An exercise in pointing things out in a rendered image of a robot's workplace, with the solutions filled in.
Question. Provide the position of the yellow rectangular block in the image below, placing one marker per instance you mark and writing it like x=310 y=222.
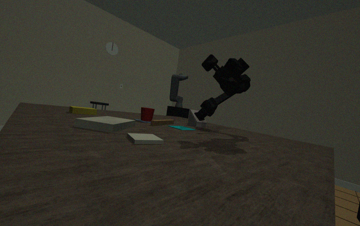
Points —
x=82 y=110

